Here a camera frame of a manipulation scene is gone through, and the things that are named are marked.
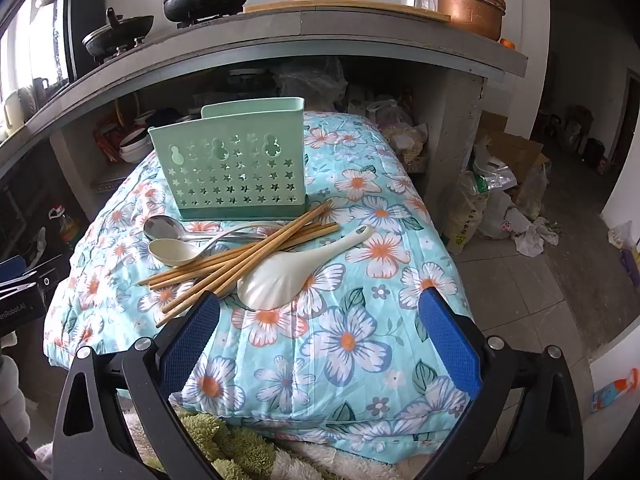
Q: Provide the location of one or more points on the bundle of wooden chopsticks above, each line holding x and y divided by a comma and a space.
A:
225, 265

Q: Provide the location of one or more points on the red plastic bag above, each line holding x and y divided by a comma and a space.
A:
107, 135

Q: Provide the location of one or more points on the copper basin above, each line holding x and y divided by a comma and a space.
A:
470, 20

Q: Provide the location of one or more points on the beige plastic spoon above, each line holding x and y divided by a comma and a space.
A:
167, 251

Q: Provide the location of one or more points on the concrete kitchen counter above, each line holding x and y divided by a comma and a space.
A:
350, 30

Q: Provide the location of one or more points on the white woven sack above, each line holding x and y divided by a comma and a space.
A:
465, 215

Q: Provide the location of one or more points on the floral turquoise blanket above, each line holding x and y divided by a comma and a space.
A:
350, 280

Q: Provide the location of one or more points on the white rice paddle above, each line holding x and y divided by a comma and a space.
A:
270, 285

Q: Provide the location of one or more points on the green fluffy mat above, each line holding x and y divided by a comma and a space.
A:
235, 445

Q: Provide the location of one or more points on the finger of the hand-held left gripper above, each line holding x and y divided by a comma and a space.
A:
47, 272

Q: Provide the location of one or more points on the cream kettle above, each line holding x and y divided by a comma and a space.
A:
12, 112

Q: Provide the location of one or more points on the cardboard box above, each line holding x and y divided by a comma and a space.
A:
515, 155

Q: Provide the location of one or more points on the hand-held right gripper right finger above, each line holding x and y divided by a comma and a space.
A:
447, 340

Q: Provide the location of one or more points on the green plastic utensil holder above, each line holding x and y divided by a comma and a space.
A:
240, 130

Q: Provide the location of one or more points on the wooden board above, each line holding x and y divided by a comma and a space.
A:
350, 7

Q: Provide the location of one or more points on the white plastic bag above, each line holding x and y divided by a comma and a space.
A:
510, 225

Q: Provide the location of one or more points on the clear bag of grain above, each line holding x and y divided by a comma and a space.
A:
412, 147

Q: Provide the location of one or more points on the black pan with lid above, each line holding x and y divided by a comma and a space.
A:
115, 32

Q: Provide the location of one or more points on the crumpled clear plastic bag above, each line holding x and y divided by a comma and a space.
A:
310, 80

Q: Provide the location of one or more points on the metal spoon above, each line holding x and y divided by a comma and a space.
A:
160, 227

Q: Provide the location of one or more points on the window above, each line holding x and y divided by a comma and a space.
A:
45, 45

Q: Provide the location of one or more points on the stack of white bowls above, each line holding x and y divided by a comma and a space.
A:
135, 150

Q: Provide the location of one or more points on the black stove side panel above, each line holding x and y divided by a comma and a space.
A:
87, 30

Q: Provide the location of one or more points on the gas stove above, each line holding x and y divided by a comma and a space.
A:
200, 22

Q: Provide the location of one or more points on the cooking oil bottle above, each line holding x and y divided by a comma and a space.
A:
65, 227

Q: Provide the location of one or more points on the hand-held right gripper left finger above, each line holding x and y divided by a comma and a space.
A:
192, 340

